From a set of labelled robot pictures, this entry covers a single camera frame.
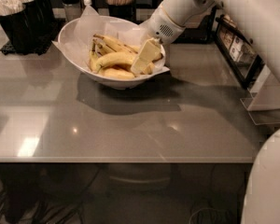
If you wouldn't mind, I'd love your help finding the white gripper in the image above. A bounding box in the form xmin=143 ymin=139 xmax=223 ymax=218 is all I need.
xmin=131 ymin=0 xmax=215 ymax=75

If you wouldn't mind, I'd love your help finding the yellow banana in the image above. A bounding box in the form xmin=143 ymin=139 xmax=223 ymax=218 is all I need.
xmin=99 ymin=67 xmax=134 ymax=80
xmin=89 ymin=42 xmax=98 ymax=73
xmin=94 ymin=51 xmax=135 ymax=73
xmin=93 ymin=34 xmax=163 ymax=63

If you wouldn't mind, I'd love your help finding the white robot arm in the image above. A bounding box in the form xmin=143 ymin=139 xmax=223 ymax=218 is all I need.
xmin=141 ymin=0 xmax=280 ymax=224

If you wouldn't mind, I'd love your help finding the white bowl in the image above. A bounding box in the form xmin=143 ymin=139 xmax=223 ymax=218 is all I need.
xmin=57 ymin=15 xmax=167 ymax=91

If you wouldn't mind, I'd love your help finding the black stir stick cup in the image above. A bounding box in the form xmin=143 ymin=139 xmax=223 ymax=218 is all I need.
xmin=108 ymin=3 xmax=136 ymax=21

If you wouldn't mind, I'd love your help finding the black napkin holder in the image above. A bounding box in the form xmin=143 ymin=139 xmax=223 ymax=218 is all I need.
xmin=174 ymin=6 xmax=216 ymax=43

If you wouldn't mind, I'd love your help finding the white paper liner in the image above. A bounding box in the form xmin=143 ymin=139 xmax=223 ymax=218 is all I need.
xmin=52 ymin=5 xmax=171 ymax=77

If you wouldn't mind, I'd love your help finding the small white cap bottle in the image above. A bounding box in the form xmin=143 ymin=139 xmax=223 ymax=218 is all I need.
xmin=84 ymin=0 xmax=92 ymax=6

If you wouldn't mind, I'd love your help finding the dark pepper shaker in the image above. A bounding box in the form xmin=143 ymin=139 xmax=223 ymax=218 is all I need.
xmin=62 ymin=0 xmax=81 ymax=21

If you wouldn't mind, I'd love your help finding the black cutlery holder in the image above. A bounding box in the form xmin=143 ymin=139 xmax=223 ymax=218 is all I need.
xmin=0 ymin=0 xmax=56 ymax=55

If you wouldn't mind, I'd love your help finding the clear acrylic stand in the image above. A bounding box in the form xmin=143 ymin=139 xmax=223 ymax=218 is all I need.
xmin=241 ymin=66 xmax=280 ymax=125

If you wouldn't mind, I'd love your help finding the black wire condiment rack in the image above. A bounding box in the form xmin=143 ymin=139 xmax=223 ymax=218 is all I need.
xmin=214 ymin=16 xmax=264 ymax=90

